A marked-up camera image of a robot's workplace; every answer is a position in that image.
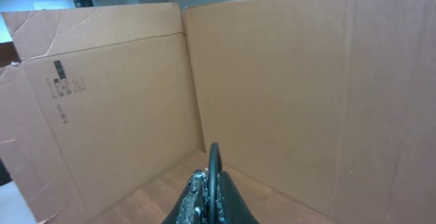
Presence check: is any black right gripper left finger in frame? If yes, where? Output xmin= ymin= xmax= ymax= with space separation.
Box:
xmin=161 ymin=170 xmax=207 ymax=224

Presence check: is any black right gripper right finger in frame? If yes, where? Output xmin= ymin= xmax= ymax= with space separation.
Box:
xmin=217 ymin=172 xmax=259 ymax=224

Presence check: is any brown cardboard side panel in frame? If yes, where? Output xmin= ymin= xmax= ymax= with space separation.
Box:
xmin=183 ymin=0 xmax=435 ymax=223

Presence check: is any brown cardboard wall panel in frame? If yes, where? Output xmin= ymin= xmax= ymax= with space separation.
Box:
xmin=1 ymin=3 xmax=202 ymax=223

